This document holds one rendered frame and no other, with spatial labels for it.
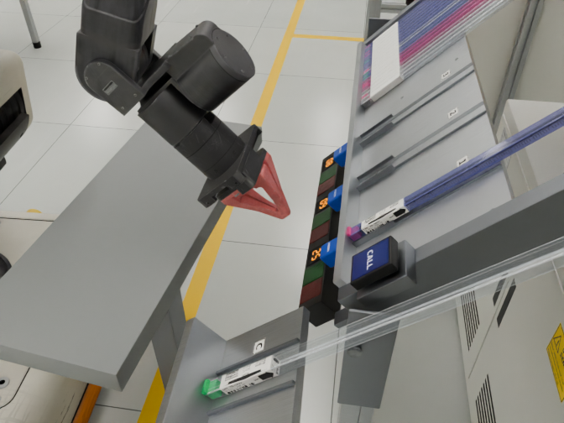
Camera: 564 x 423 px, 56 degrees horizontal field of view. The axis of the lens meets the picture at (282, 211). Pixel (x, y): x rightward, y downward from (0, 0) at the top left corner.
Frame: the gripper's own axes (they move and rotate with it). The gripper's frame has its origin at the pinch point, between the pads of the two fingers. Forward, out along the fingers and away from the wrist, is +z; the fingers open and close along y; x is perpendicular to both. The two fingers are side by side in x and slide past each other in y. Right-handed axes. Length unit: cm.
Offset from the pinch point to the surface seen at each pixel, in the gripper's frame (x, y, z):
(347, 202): -4.0, 5.8, 6.9
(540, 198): -25.8, -9.3, 7.5
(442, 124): -17.4, 13.6, 8.7
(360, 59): -4, 50, 7
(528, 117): -21, 53, 39
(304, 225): 56, 83, 51
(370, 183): -6.1, 10.2, 8.7
